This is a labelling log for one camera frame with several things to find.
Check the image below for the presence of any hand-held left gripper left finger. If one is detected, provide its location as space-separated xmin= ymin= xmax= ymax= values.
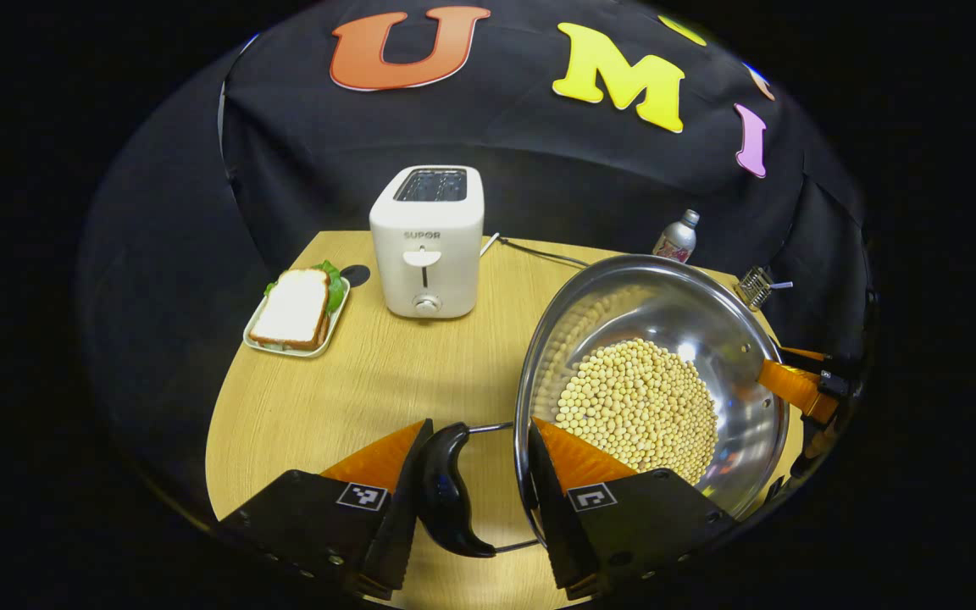
xmin=221 ymin=418 xmax=435 ymax=601

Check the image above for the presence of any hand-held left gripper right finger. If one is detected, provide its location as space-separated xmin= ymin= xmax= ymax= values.
xmin=526 ymin=417 xmax=739 ymax=601

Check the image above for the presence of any stainless steel pot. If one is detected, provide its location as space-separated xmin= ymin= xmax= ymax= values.
xmin=416 ymin=252 xmax=794 ymax=560

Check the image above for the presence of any pile of soybeans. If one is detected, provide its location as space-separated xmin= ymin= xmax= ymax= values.
xmin=535 ymin=292 xmax=719 ymax=485

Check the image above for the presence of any silver bottle with red label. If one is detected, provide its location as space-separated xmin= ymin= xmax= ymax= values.
xmin=653 ymin=209 xmax=701 ymax=263

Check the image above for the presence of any pale rectangular plate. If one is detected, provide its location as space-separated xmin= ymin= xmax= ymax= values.
xmin=242 ymin=275 xmax=352 ymax=359

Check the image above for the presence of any white toaster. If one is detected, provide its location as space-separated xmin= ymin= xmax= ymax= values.
xmin=369 ymin=165 xmax=485 ymax=320

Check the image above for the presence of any black backdrop cloth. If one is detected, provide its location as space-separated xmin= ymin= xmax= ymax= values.
xmin=77 ymin=0 xmax=874 ymax=509

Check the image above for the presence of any metal wire utensil holder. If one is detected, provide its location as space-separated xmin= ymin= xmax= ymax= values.
xmin=734 ymin=265 xmax=777 ymax=310

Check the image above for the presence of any black power cable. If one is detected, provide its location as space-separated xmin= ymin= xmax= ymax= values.
xmin=498 ymin=237 xmax=592 ymax=269

